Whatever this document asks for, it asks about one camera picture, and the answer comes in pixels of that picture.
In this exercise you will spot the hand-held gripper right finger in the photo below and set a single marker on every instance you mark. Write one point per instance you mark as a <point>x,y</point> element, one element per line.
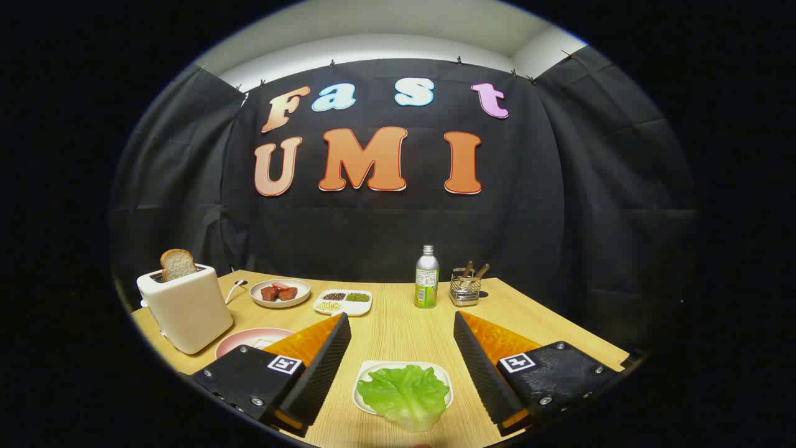
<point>482,373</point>

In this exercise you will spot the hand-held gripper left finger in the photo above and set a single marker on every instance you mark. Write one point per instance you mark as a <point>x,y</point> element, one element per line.
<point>320,373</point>

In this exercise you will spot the green lettuce leaf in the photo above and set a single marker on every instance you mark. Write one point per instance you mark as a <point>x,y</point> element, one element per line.
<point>404,395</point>

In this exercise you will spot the toasted bread slice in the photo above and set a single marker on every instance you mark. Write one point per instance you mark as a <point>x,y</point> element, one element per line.
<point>177,264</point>

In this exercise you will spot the white square plate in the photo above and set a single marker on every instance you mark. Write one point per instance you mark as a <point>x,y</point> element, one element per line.
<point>368,373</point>

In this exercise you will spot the pile of yellow soybeans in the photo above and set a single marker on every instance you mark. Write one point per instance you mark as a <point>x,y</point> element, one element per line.
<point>328,306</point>

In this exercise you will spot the white divided dish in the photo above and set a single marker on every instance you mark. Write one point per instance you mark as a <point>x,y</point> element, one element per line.
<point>357,307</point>

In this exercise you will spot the pile of dark beans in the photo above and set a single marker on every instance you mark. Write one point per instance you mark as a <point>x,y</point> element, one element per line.
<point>334,297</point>

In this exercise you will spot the pile of green beans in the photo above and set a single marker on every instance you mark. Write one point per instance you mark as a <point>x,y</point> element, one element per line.
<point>357,297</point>

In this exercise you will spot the brown meat piece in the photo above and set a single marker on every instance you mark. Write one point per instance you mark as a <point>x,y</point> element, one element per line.
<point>288,294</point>
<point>268,294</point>

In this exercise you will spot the beige round plate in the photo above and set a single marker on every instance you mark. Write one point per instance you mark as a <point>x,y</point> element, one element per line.
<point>301,289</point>

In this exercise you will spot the pink round plate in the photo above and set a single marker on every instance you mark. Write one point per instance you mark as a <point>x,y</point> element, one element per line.
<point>239,341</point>

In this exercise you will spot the green labelled metal bottle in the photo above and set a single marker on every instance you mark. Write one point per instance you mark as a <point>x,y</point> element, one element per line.
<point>426,280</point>

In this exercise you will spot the black backdrop cloth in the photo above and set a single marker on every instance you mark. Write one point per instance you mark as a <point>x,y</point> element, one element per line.
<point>373,236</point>

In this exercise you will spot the white toaster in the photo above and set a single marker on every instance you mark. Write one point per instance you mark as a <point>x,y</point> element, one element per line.
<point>186,311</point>

